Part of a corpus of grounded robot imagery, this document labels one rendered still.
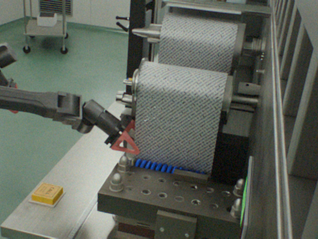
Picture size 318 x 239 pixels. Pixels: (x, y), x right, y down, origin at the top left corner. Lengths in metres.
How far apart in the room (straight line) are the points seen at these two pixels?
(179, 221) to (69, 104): 0.44
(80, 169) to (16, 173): 1.72
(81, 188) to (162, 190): 0.32
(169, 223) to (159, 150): 0.25
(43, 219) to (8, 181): 1.84
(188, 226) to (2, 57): 0.81
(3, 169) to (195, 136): 2.21
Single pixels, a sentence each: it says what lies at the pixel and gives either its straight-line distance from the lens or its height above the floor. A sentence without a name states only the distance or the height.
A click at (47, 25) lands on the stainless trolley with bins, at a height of 0.28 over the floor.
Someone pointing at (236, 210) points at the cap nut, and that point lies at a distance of 1.06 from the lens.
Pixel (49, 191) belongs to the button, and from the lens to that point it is 1.30.
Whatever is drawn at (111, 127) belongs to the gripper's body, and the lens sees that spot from 1.20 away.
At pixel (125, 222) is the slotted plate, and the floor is 0.95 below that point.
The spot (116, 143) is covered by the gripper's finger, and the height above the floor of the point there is 1.10.
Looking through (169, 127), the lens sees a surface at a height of 1.15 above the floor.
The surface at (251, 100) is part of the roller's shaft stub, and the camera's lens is 1.17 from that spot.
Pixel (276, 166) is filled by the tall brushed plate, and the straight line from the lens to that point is 0.48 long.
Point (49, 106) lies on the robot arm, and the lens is 1.17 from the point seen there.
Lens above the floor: 1.67
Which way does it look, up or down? 25 degrees down
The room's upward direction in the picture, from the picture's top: 5 degrees clockwise
